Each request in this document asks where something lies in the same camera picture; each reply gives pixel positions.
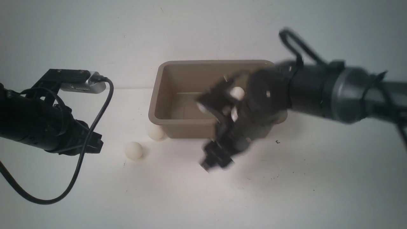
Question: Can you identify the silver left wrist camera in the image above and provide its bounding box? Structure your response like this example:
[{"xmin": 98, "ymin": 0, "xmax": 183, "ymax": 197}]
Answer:
[{"xmin": 32, "ymin": 69, "xmax": 107, "ymax": 96}]

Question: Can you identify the black left camera cable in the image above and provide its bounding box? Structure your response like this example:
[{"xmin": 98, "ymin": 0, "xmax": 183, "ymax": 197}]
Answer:
[{"xmin": 0, "ymin": 76, "xmax": 114, "ymax": 205}]

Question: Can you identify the white ping-pong ball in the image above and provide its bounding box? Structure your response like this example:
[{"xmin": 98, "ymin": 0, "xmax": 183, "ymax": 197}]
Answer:
[
  {"xmin": 229, "ymin": 87, "xmax": 245, "ymax": 101},
  {"xmin": 124, "ymin": 142, "xmax": 144, "ymax": 161},
  {"xmin": 147, "ymin": 125, "xmax": 165, "ymax": 142}
]

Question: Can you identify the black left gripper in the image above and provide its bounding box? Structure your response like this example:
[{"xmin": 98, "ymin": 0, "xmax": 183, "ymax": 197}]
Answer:
[{"xmin": 51, "ymin": 119, "xmax": 103, "ymax": 156}]

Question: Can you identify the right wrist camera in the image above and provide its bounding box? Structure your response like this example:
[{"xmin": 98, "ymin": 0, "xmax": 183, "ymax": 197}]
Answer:
[{"xmin": 196, "ymin": 75, "xmax": 245, "ymax": 123}]

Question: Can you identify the tan plastic bin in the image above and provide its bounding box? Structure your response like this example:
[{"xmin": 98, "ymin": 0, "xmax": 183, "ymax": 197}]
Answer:
[{"xmin": 148, "ymin": 60, "xmax": 273, "ymax": 139}]

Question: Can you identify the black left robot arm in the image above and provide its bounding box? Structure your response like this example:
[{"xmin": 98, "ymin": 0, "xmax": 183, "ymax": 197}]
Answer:
[{"xmin": 0, "ymin": 85, "xmax": 90, "ymax": 156}]

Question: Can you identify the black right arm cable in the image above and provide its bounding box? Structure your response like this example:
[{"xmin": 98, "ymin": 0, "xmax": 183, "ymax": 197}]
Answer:
[{"xmin": 279, "ymin": 28, "xmax": 328, "ymax": 67}]

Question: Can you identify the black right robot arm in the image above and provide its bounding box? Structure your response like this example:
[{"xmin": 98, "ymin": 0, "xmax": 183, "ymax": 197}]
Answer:
[{"xmin": 196, "ymin": 61, "xmax": 406, "ymax": 171}]

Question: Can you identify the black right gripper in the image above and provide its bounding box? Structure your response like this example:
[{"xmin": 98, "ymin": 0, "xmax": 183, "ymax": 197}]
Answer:
[{"xmin": 200, "ymin": 68, "xmax": 290, "ymax": 171}]

